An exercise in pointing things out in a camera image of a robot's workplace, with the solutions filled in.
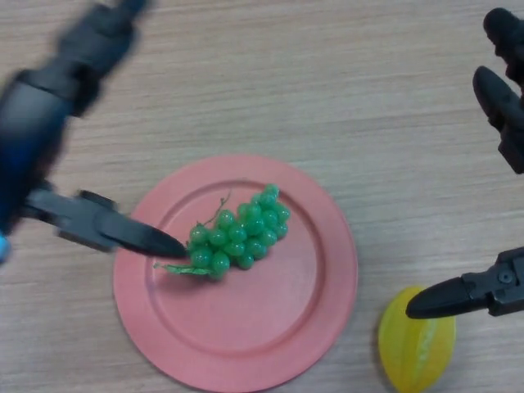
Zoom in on yellow starfruit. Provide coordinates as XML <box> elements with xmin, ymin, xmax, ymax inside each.
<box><xmin>377</xmin><ymin>285</ymin><xmax>457</xmax><ymax>393</ymax></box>

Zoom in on green grapes bunch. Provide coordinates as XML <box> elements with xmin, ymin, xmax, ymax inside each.
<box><xmin>153</xmin><ymin>183</ymin><xmax>291</xmax><ymax>282</ymax></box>

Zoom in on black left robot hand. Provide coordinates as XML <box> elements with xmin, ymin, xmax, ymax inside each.
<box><xmin>0</xmin><ymin>0</ymin><xmax>185</xmax><ymax>260</ymax></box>

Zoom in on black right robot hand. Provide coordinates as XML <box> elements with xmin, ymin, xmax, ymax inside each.
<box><xmin>404</xmin><ymin>7</ymin><xmax>524</xmax><ymax>320</ymax></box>

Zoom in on pink round plate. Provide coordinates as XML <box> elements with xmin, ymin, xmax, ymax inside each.
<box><xmin>113</xmin><ymin>154</ymin><xmax>359</xmax><ymax>392</ymax></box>

